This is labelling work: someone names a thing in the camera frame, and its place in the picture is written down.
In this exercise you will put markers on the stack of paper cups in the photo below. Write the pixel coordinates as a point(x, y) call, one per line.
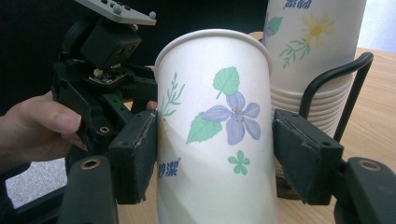
point(311, 56)

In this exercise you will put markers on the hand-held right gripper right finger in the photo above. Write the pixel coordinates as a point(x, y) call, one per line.
point(302, 149)

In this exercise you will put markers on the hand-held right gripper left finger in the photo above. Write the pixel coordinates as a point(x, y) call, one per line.
point(134, 155)

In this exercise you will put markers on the floral paper cup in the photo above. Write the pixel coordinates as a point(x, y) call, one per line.
point(214, 174)

